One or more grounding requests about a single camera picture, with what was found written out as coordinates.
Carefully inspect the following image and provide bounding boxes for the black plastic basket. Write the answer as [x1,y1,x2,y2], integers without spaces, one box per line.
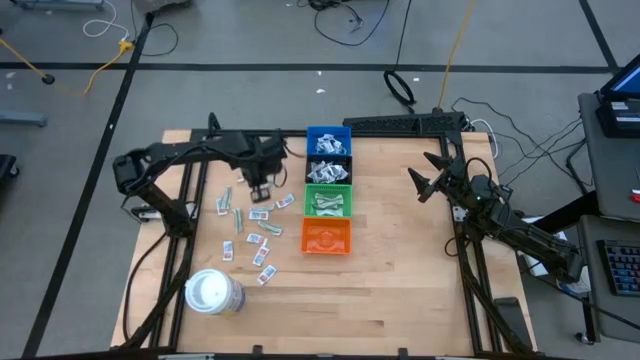
[304,154,354,186]

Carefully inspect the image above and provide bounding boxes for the black hanging cable with coil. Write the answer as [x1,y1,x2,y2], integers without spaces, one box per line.
[382,0,418,109]

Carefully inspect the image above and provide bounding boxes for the black monitor with blue screen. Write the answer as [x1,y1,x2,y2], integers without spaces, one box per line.
[599,63,640,101]

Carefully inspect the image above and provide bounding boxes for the black labelled device box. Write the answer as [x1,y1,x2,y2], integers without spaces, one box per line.
[594,98,640,139]

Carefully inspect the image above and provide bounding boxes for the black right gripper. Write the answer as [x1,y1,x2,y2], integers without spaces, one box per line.
[407,151,481,206]

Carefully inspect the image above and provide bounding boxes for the black flat pad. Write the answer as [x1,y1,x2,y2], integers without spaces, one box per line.
[493,296,535,354]

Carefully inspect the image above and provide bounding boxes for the green plastic basket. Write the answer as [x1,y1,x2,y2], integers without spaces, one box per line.
[303,183,354,219]

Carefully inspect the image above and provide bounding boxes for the blue plastic basket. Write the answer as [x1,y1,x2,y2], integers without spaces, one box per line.
[306,125,353,157]

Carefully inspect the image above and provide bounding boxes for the yellow floor extension cable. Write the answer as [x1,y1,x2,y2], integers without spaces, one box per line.
[0,37,136,96]

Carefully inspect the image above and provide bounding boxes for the grey cart top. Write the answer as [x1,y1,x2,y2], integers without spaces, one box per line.
[578,92,640,222]

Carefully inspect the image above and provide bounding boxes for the black desk beam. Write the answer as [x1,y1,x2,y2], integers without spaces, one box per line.
[542,191,601,232]

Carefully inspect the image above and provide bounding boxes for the orange plastic basket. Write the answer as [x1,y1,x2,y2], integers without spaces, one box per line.
[300,216,353,256]

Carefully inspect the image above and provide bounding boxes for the grey desk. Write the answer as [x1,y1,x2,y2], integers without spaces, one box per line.
[577,214,640,345]

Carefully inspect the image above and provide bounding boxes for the black looped floor cable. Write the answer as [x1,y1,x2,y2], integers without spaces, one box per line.
[130,12,180,58]

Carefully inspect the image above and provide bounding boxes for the white cable by table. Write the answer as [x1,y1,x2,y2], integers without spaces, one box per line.
[469,118,501,159]

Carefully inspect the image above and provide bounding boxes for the black floor cable bundle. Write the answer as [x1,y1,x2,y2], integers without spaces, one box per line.
[307,0,392,48]

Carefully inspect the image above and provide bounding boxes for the black wheeled base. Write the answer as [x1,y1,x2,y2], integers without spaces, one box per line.
[0,153,21,194]

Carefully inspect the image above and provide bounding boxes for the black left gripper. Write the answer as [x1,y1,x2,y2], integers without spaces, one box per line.
[227,132,290,203]

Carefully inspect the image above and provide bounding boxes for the black perforated metal rail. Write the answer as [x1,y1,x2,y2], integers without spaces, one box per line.
[342,111,469,136]

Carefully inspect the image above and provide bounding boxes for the grey metal furniture base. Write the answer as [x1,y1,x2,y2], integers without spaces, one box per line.
[9,0,107,12]

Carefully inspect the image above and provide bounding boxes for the white and yellow container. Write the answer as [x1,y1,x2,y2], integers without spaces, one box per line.
[568,277,594,296]

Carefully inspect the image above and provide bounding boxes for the yellow hanging cable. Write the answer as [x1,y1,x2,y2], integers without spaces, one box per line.
[437,0,477,110]

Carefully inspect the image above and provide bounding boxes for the black computer keyboard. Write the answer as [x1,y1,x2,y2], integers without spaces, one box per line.
[596,238,640,297]

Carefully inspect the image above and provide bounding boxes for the white floor cable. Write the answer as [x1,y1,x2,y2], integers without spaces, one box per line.
[82,0,132,42]

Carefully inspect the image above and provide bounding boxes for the black floor cables tangle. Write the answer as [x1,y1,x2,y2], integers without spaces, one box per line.
[451,97,589,194]

